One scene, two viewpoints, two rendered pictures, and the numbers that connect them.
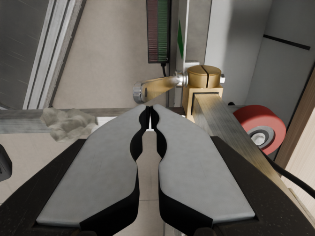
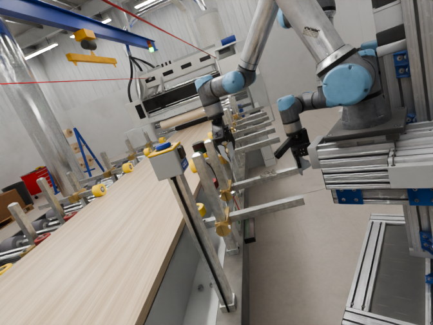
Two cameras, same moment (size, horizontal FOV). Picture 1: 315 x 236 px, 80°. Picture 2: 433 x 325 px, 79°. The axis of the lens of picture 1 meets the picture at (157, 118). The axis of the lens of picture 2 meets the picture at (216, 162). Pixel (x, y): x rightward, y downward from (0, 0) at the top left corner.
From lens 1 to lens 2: 103 cm
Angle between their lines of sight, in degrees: 44
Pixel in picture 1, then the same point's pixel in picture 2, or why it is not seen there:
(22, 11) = (397, 290)
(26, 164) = not seen: hidden behind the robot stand
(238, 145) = (216, 166)
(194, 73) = (228, 192)
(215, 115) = (221, 177)
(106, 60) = (330, 293)
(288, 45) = not seen: hidden behind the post
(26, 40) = (391, 271)
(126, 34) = (314, 316)
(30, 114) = (283, 173)
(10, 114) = (290, 171)
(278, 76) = not seen: hidden behind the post
